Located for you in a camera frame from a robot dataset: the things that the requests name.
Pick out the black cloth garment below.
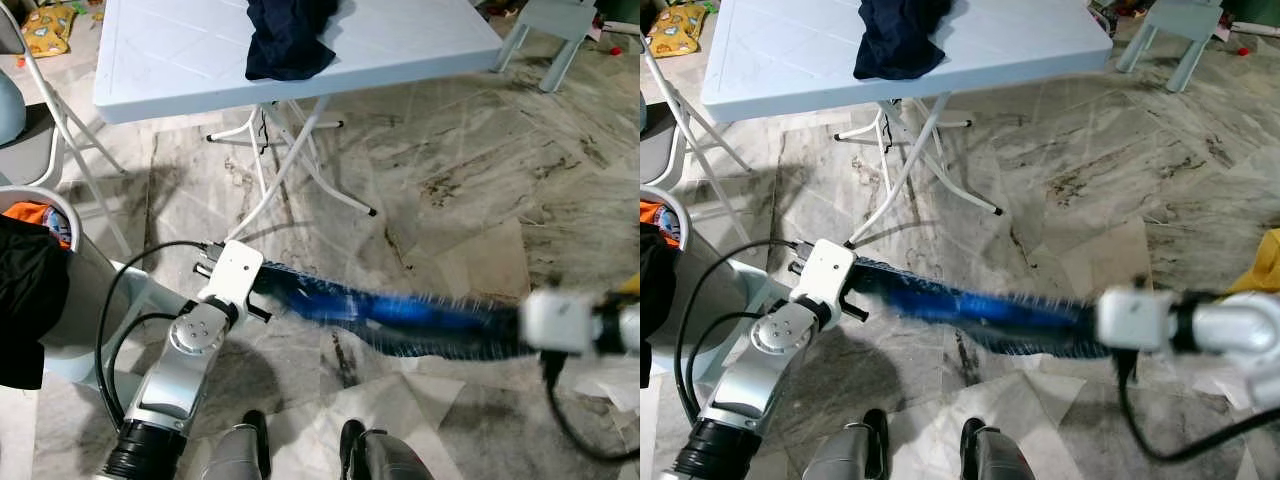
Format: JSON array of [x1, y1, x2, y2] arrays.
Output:
[[853, 0, 953, 83], [245, 0, 341, 83]]

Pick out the grey robot left leg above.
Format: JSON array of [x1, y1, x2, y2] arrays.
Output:
[[205, 410, 271, 480], [800, 408, 891, 480]]

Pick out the grey robot leg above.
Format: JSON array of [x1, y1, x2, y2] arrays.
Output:
[[800, 408, 891, 480], [960, 418, 1041, 480], [205, 410, 271, 480], [340, 420, 436, 480]]

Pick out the grey robot right leg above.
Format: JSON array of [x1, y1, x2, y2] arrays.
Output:
[[340, 420, 436, 480], [960, 418, 1041, 480]]

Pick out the black laundry bundle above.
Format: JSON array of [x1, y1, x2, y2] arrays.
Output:
[[0, 215, 71, 391], [640, 230, 683, 373]]

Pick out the orange garment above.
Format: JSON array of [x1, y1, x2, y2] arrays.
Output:
[[0, 200, 73, 251], [640, 200, 683, 247]]

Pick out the white grey folding chair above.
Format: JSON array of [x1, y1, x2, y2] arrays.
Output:
[[640, 40, 756, 251], [0, 0, 136, 261]]

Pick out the white folding table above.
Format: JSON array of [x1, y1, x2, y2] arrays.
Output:
[[93, 0, 504, 246], [700, 0, 1114, 246]]

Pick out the yellow patterned play cushion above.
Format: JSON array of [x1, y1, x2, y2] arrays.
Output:
[[20, 5, 81, 56], [648, 3, 709, 58]]

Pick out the yellow shirt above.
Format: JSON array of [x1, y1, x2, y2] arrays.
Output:
[[1225, 228, 1280, 296]]

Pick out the pale plastic stool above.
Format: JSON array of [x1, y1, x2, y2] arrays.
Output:
[[495, 0, 601, 93], [1115, 0, 1226, 93]]

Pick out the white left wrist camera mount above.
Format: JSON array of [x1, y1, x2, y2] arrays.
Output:
[[200, 240, 266, 311], [795, 240, 858, 311]]

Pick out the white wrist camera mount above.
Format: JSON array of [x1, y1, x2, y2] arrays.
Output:
[[1095, 285, 1181, 353], [795, 240, 858, 311], [520, 288, 601, 356], [200, 240, 266, 311]]

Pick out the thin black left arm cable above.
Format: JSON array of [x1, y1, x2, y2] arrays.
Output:
[[685, 312, 766, 401], [105, 312, 181, 401]]

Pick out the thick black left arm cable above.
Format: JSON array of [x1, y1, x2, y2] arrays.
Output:
[[674, 240, 806, 431], [95, 240, 216, 431]]

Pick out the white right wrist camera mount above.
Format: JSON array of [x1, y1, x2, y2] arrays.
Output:
[[520, 288, 601, 356], [1095, 285, 1181, 353]]

